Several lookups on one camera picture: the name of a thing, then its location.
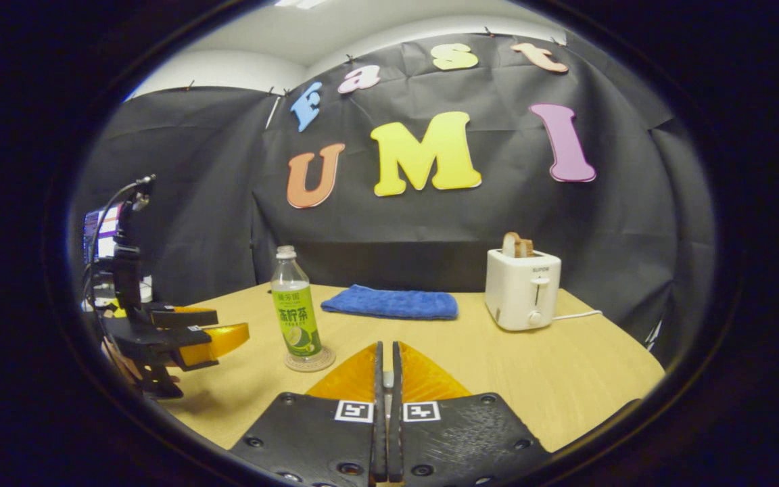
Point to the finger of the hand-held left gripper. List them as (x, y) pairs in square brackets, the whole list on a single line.
[(159, 341), (183, 318)]

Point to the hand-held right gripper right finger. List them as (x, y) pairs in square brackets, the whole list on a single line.
[(457, 433)]

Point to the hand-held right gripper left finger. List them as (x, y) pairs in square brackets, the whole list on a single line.
[(322, 433)]

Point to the round wooden coaster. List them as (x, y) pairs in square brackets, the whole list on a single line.
[(325, 360)]

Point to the clear green-label water bottle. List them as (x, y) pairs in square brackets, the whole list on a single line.
[(295, 318)]

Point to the white side table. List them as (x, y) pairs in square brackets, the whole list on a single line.
[(147, 287)]

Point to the computer monitor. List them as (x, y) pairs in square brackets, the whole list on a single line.
[(107, 230)]

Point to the blue folded towel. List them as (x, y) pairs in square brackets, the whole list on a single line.
[(389, 303)]

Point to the white toaster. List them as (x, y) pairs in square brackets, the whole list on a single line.
[(521, 291)]

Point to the toast bread slice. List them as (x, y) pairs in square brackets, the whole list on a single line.
[(511, 245), (526, 247)]

